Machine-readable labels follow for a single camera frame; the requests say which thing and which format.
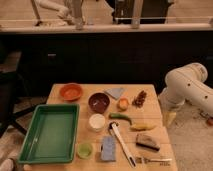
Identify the purple bowl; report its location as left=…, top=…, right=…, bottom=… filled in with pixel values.
left=88, top=93, right=110, bottom=114

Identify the brown grape bunch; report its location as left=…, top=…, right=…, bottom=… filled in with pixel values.
left=132, top=90, right=147, bottom=108

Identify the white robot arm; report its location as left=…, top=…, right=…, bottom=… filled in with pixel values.
left=158, top=63, right=213, bottom=127

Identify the yellow banana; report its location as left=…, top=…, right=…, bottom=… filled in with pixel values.
left=130, top=123, right=156, bottom=131

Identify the small green cup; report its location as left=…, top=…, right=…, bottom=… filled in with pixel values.
left=77, top=143, right=93, bottom=159

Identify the silver fork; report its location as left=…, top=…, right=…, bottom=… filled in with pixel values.
left=135, top=157, right=172, bottom=164

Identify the green chili pepper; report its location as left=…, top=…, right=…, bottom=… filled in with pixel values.
left=109, top=113, right=132, bottom=125

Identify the green plastic tray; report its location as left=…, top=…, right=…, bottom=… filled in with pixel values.
left=18, top=104, right=79, bottom=164

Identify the blue sponge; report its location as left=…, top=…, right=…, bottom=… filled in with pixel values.
left=101, top=136, right=116, bottom=162

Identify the small orange cup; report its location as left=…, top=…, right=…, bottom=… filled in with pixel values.
left=117, top=98, right=129, bottom=111

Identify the white cup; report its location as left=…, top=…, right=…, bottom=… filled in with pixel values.
left=89, top=114, right=106, bottom=132

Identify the grey-blue cloth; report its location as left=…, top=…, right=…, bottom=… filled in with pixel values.
left=105, top=87, right=125, bottom=100

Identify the orange bowl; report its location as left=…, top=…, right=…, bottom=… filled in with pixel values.
left=59, top=83, right=83, bottom=101

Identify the black office chair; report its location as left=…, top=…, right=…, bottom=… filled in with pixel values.
left=0, top=43, right=38, bottom=138

